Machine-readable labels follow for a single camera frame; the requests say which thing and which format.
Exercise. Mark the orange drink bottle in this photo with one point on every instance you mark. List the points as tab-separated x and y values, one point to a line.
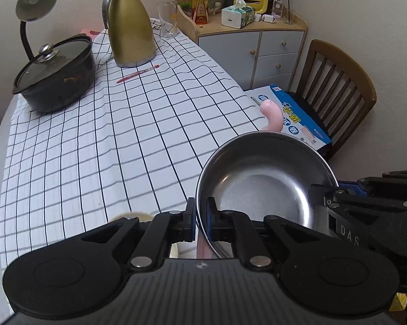
199	6

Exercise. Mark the small steel bowl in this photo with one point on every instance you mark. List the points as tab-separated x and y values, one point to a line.
264	189

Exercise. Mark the black cooking pot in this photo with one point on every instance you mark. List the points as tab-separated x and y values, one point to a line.
61	91

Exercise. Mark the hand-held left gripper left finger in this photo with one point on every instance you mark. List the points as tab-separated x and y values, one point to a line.
191	221

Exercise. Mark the black stick in holder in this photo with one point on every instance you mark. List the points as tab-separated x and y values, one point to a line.
288	3

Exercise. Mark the blue and white printed box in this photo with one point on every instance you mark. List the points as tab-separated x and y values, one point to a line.
301	125

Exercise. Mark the brown slatted wooden chair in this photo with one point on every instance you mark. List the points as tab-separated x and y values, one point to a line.
342	74

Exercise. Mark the silver desk lamp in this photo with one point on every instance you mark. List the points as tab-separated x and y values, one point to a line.
34	0

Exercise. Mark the red pen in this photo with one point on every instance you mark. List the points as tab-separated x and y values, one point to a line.
137	73

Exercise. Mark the yellow tissue holder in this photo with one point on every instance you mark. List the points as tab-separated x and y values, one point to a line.
261	0

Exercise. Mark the white tissue box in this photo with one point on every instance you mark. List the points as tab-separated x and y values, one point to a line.
235	17

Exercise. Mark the small green plant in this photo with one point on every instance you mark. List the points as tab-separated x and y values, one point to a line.
185	8

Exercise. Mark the small white device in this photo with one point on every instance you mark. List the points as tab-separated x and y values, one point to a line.
266	17

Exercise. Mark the gold thermos jug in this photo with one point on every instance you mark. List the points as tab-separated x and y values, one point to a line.
129	27

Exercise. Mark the glass pot lid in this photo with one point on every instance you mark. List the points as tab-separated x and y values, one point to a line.
54	64

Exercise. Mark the grey wooden corner cabinet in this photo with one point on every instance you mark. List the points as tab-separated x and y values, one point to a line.
230	47

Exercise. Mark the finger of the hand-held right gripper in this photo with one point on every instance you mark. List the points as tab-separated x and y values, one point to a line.
325	194
349	187

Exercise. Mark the glass jar with plant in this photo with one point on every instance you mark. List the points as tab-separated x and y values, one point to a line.
218	1

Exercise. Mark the black checked white tablecloth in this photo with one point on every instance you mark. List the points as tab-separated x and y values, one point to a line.
88	142

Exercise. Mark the clear rectangular container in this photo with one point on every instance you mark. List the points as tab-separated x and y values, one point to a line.
278	5

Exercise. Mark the clear drinking glass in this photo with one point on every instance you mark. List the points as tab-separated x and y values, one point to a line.
168	20

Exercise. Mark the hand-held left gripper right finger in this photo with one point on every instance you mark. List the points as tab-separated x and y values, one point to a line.
210	221

